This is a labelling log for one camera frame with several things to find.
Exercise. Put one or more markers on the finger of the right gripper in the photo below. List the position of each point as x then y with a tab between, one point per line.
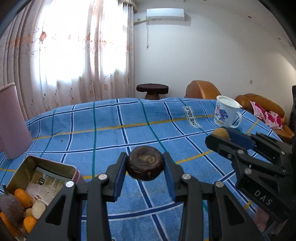
268	147
242	158

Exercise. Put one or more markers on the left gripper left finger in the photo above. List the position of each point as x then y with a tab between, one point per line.
101	185

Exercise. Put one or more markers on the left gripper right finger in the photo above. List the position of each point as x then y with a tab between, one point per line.
226	217

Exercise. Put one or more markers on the yellow potato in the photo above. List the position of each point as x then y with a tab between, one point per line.
222	133

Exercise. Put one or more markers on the large orange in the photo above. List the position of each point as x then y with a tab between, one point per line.
29	222

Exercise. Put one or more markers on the small orange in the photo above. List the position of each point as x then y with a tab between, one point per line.
23	198

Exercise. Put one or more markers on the purple round radish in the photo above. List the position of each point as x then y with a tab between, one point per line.
11	207

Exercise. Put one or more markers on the dark passion fruit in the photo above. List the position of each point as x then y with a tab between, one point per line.
145	163

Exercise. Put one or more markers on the small yellow longan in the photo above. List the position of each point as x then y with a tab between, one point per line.
29	212

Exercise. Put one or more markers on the person's hand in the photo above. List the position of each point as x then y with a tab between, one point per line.
261	218

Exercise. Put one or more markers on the white floral mug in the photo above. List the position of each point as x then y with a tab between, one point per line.
227	112

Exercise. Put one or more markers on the pink floral cushion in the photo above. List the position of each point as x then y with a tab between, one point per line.
270	118

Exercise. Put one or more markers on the paper sheets in tin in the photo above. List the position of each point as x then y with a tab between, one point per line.
44	185

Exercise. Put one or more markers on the brown leather sofa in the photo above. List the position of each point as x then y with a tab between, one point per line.
287	134

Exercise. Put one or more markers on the pink metal tin box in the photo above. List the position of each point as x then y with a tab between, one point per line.
24	173

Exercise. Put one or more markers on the brown leather armchair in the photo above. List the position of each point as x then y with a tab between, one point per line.
201	89

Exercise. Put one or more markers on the blue plaid tablecloth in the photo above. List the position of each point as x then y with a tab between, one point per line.
90	136

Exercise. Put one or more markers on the pink electric kettle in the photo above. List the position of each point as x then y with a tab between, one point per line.
15	136

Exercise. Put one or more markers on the dark round stool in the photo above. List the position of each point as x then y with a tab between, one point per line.
152	90

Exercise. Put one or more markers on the white air conditioner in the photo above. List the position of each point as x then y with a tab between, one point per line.
166	14

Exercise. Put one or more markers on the white floral curtain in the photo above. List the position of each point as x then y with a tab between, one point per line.
61	53

